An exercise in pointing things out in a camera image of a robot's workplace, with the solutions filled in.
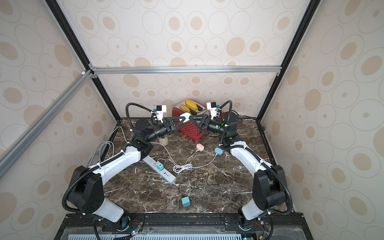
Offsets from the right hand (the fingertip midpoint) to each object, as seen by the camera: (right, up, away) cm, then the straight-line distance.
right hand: (196, 120), depth 73 cm
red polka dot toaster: (-4, -3, +28) cm, 28 cm away
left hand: (-4, -1, -5) cm, 7 cm away
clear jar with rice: (-21, -12, +28) cm, 37 cm away
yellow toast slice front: (-8, +9, +25) cm, 28 cm away
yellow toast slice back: (-3, +13, +28) cm, 31 cm away
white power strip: (-19, -31, +15) cm, 39 cm away
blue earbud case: (+15, -18, +27) cm, 37 cm away
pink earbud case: (+3, -16, +28) cm, 32 cm away
